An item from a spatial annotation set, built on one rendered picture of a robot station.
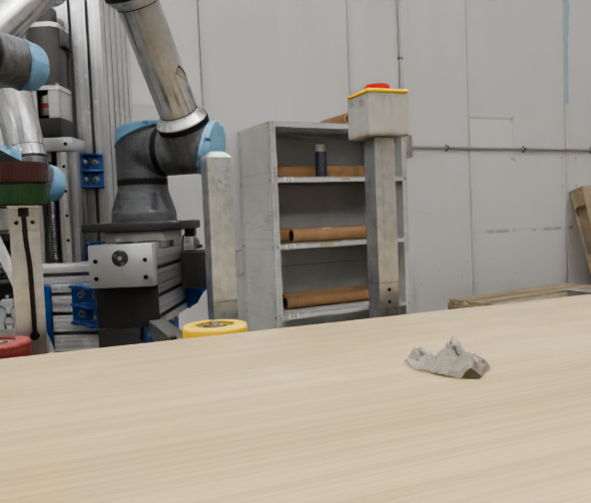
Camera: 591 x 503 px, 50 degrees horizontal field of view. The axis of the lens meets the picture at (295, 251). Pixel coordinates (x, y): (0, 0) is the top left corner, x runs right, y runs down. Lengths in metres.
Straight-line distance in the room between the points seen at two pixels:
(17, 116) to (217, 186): 0.62
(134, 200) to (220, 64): 2.46
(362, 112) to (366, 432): 0.65
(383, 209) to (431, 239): 3.58
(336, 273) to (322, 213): 0.40
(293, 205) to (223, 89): 0.80
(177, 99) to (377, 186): 0.57
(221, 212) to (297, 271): 3.10
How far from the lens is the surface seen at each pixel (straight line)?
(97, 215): 1.75
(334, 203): 4.10
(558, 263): 5.47
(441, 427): 0.42
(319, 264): 4.04
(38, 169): 0.80
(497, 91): 5.08
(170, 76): 1.39
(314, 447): 0.39
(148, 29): 1.36
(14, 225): 0.85
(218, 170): 0.89
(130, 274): 1.37
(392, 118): 0.99
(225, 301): 0.89
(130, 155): 1.51
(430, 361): 0.56
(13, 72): 1.04
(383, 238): 0.99
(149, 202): 1.49
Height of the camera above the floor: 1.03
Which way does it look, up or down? 3 degrees down
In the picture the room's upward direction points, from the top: 2 degrees counter-clockwise
